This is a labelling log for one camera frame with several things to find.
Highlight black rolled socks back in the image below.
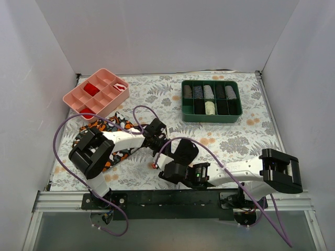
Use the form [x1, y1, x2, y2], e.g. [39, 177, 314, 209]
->
[215, 85, 226, 99]

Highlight white patterned rolled socks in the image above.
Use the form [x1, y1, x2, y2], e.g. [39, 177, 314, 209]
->
[225, 85, 237, 99]

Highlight green compartment tray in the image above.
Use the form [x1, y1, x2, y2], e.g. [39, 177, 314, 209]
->
[181, 80, 243, 123]

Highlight aluminium frame rail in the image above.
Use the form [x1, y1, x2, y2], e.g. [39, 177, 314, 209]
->
[23, 190, 327, 250]

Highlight orange camouflage patterned garment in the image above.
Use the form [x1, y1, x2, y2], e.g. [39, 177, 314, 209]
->
[72, 111, 139, 173]

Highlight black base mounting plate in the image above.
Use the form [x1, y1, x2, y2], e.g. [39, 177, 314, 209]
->
[81, 188, 256, 225]

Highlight black underwear beige waistband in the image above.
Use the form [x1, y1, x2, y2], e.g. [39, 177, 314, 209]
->
[172, 139, 199, 166]

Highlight red rolled garment back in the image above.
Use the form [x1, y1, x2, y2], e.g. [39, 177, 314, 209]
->
[83, 83, 99, 96]

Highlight grey white rolled socks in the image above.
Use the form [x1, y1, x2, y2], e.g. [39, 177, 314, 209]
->
[204, 85, 215, 99]

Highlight pink compartment tray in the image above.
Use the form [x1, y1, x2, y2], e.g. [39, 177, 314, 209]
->
[63, 69, 130, 123]

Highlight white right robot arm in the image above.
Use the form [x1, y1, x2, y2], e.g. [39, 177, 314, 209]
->
[154, 145, 303, 208]

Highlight cream rolled socks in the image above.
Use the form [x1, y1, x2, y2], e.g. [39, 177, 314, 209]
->
[205, 101, 216, 115]

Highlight floral fern table mat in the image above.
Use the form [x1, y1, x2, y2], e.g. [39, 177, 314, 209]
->
[49, 72, 282, 191]

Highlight black rolled socks front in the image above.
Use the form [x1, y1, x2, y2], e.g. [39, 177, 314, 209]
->
[194, 99, 206, 115]

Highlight red white rolled garment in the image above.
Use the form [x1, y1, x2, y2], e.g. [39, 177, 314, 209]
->
[113, 83, 127, 92]

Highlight blue striped rolled socks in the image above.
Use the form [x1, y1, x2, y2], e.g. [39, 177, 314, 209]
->
[193, 85, 204, 99]

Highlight red rolled garment front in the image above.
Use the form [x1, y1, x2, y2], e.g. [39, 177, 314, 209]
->
[79, 108, 94, 119]

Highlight grey brown rolled socks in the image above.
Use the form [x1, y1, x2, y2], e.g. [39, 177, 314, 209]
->
[183, 85, 193, 99]

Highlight black rolled socks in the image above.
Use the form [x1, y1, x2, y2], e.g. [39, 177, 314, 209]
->
[194, 99, 206, 115]
[215, 85, 226, 99]

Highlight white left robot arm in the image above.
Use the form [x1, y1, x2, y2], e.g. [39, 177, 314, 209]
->
[69, 118, 167, 209]

